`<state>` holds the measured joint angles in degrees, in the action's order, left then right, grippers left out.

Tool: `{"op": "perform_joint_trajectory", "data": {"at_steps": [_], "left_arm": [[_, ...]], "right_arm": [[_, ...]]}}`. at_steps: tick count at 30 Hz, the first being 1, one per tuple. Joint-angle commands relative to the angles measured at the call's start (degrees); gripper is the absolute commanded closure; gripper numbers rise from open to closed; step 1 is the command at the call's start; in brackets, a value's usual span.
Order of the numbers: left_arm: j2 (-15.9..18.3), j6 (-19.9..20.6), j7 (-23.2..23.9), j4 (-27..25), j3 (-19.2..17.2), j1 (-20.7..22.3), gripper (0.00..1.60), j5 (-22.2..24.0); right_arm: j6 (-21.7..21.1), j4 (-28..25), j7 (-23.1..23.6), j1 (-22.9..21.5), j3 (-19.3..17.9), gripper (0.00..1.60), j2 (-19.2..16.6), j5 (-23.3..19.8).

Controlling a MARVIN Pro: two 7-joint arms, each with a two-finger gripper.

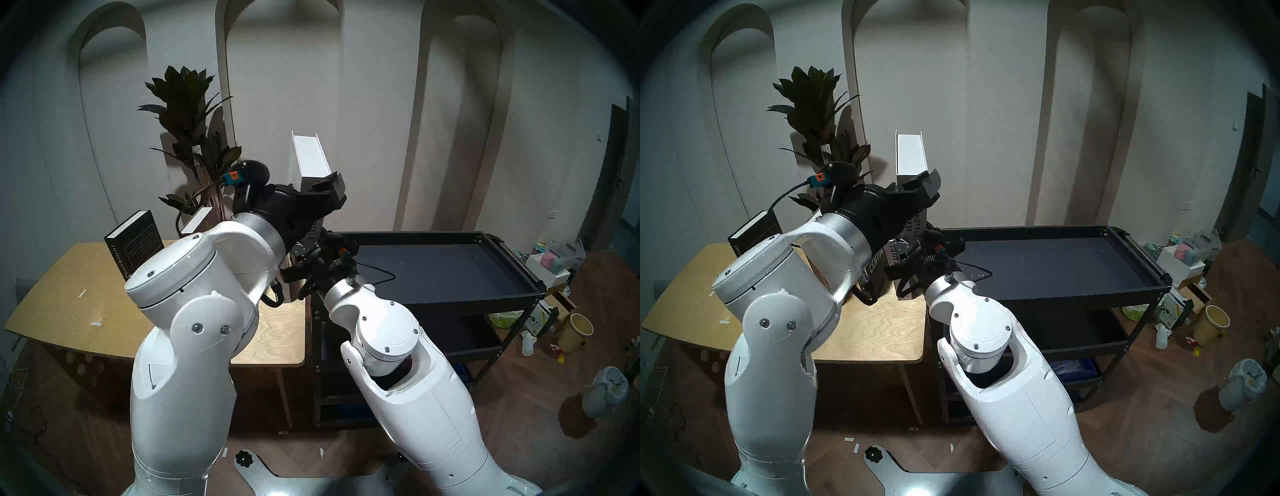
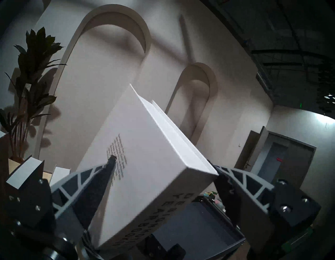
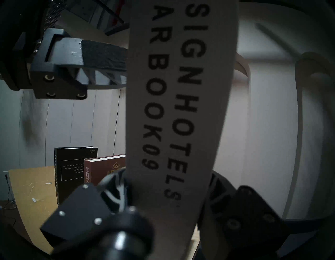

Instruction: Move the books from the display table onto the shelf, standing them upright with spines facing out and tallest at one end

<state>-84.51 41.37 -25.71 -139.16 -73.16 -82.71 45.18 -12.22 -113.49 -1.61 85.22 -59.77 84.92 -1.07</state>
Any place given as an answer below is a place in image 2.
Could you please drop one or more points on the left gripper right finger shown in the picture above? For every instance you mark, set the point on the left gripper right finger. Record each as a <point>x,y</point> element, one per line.
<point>246,199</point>

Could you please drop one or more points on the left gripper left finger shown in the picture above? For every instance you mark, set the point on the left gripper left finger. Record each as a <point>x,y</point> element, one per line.
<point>89,194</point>

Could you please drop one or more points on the grey ianra book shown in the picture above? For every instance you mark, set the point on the grey ianra book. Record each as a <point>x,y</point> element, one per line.
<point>60,174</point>

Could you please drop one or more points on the white Design Hotels Yearbook book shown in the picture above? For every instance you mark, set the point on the white Design Hotels Yearbook book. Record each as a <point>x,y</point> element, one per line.
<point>157,162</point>

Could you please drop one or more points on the black metal shelf cart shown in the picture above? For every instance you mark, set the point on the black metal shelf cart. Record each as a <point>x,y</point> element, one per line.
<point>199,230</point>

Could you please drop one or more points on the grey door with red sign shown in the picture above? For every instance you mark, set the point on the grey door with red sign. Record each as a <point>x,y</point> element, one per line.
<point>277,162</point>

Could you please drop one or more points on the dark brown door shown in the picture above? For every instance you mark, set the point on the dark brown door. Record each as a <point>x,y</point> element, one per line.
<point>251,150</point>

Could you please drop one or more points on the tall green leafy plant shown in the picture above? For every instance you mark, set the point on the tall green leafy plant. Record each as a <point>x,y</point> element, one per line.
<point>34,65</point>

